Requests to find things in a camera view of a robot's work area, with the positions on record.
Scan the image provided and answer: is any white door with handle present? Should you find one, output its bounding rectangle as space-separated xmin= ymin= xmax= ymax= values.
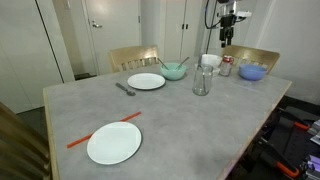
xmin=84 ymin=0 xmax=141 ymax=75

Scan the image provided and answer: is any wooden chair behind table right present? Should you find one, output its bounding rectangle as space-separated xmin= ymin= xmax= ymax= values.
xmin=222 ymin=45 xmax=280 ymax=73

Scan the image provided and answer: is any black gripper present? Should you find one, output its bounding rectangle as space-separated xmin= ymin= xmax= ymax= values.
xmin=220 ymin=15 xmax=236 ymax=48

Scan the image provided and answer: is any metal spoon on table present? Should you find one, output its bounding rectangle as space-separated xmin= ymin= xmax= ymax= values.
xmin=115 ymin=83 xmax=136 ymax=96

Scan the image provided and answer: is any lime green bowl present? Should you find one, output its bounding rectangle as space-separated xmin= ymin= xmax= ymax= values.
xmin=160 ymin=63 xmax=186 ymax=80

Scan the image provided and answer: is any orange straw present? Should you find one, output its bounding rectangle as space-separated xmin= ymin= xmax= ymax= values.
xmin=66 ymin=111 xmax=141 ymax=149

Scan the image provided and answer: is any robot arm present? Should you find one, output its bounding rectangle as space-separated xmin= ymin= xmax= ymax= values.
xmin=218 ymin=0 xmax=237 ymax=48

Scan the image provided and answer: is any white plate near bowl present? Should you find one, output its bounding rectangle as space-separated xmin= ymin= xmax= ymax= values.
xmin=127 ymin=73 xmax=165 ymax=90

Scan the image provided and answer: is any clear glass jar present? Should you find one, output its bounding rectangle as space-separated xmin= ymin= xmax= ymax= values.
xmin=192 ymin=64 xmax=213 ymax=96

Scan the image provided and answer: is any red silver drink can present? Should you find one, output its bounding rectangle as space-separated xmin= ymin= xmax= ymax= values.
xmin=220 ymin=55 xmax=234 ymax=76

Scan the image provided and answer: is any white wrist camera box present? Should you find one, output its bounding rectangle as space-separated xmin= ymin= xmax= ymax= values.
xmin=235 ymin=11 xmax=252 ymax=18

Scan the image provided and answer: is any black orange equipment on floor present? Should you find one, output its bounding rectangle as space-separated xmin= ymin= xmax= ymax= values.
xmin=228 ymin=106 xmax=319 ymax=180

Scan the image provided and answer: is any white plate near straw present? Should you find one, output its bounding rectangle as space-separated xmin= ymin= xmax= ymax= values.
xmin=87 ymin=122 xmax=142 ymax=165

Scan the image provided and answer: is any wooden chair behind table left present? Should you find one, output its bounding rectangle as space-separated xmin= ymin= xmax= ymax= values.
xmin=109 ymin=45 xmax=159 ymax=72

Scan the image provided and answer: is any blue bowl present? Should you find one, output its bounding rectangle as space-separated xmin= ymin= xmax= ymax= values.
xmin=238 ymin=64 xmax=267 ymax=81

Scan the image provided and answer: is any wooden chair behind table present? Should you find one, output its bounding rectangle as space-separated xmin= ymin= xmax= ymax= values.
xmin=109 ymin=45 xmax=159 ymax=72
xmin=222 ymin=45 xmax=280 ymax=73

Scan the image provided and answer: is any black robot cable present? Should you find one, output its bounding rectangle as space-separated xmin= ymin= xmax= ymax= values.
xmin=203 ymin=0 xmax=222 ymax=54

